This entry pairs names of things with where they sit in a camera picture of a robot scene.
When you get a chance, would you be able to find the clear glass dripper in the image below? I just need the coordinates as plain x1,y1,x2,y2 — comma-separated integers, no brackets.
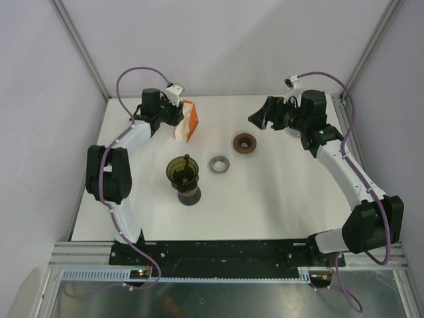
286,128,301,138

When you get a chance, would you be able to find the purple cable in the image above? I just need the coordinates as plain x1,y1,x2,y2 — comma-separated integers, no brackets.
297,72,394,312
99,66,173,292

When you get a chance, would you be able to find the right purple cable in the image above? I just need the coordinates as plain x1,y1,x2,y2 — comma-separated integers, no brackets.
297,72,394,312

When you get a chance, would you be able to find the orange coffee filter box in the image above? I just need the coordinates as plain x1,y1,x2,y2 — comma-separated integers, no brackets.
174,99,199,142

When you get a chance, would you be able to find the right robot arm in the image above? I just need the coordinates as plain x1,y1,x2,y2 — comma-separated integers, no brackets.
248,89,404,266

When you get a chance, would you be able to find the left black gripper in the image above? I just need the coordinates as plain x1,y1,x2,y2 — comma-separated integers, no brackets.
156,94,184,127

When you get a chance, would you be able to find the grey slotted cable duct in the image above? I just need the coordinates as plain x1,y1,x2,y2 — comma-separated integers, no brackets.
61,268,311,284

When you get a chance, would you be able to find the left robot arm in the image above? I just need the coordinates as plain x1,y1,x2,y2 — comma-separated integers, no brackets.
85,83,184,265

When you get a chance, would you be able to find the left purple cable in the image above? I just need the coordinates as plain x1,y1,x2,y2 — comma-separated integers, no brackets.
99,66,173,292

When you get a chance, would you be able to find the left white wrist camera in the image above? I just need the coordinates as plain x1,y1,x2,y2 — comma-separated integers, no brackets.
166,82,184,106

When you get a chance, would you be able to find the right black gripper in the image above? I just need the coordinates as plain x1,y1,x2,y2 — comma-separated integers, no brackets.
248,96,309,133

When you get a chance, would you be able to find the brown wooden ring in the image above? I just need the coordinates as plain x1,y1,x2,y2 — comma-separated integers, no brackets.
233,132,258,155

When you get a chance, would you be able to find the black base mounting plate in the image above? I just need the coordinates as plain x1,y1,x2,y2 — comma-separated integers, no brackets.
109,238,345,277

